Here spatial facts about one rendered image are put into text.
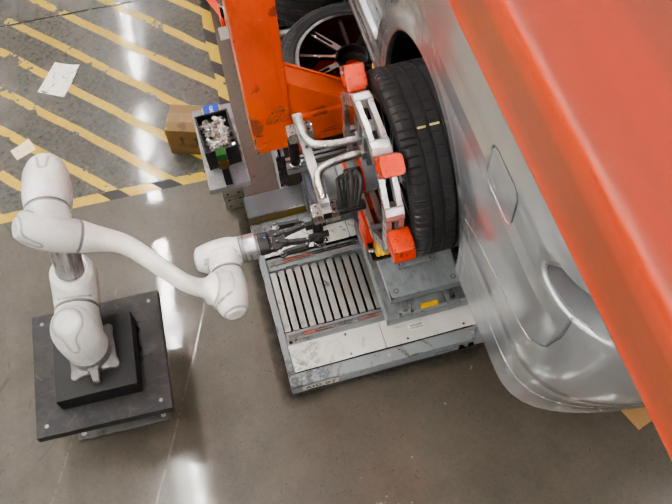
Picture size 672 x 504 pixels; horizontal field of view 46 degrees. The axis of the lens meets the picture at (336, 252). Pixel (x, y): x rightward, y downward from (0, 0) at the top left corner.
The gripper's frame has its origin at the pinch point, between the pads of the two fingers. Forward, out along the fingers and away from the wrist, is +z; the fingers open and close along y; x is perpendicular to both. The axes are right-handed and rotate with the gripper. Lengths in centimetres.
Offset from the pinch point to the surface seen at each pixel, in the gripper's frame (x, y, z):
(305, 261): -76, -33, -2
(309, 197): -44, -43, 5
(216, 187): -38, -54, -31
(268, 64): 18, -60, -1
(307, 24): -33, -126, 26
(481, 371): -83, 34, 55
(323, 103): -12, -62, 18
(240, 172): -38, -59, -20
